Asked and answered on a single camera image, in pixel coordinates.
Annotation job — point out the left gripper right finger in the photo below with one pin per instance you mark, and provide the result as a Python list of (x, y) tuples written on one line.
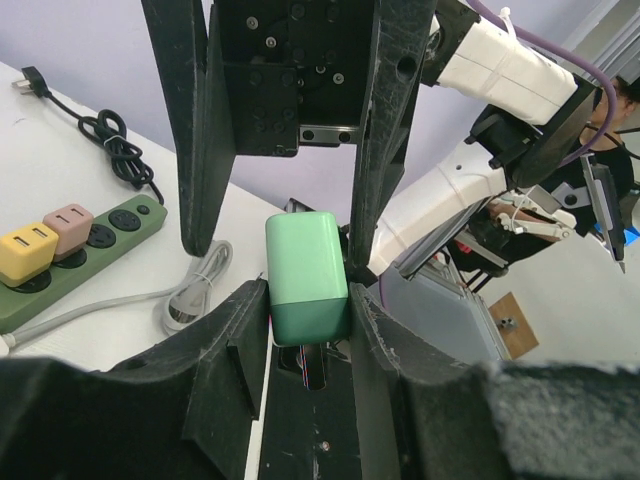
[(423, 415)]

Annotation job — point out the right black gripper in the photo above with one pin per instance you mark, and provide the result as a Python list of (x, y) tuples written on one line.
[(266, 78)]

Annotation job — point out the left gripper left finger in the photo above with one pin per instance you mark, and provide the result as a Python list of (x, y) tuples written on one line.
[(182, 409)]

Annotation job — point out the green plug adapter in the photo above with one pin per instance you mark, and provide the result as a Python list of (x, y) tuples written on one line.
[(307, 280)]

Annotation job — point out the green power strip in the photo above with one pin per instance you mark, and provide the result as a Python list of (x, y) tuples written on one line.
[(113, 234)]

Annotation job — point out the brown pink plug adapter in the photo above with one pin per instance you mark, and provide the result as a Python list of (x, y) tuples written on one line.
[(72, 224)]

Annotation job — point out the yellow plug adapter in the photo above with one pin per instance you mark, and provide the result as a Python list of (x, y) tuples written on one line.
[(26, 252)]

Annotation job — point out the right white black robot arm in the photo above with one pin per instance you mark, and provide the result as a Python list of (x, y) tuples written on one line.
[(534, 111)]

